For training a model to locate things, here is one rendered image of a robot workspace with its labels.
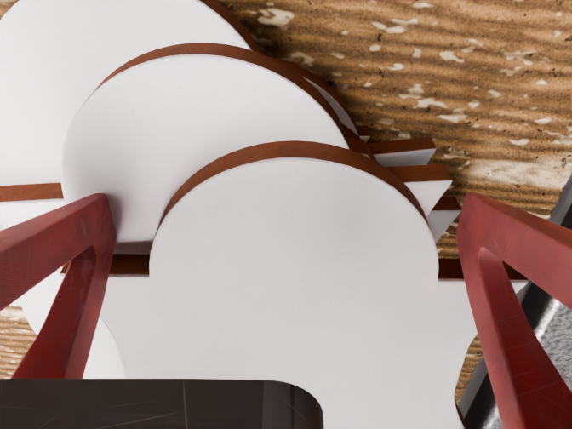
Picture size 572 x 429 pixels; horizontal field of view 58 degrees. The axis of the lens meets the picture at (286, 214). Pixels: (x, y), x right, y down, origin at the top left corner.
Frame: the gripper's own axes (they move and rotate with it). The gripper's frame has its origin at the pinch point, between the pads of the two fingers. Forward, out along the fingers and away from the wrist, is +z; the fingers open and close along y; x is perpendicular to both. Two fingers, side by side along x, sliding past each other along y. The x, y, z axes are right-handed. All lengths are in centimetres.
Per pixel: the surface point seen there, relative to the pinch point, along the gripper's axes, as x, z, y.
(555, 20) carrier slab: -3.2, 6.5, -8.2
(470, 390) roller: 17.2, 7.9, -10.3
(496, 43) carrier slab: -2.5, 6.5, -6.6
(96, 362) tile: 5.7, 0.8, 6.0
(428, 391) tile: 5.8, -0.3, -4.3
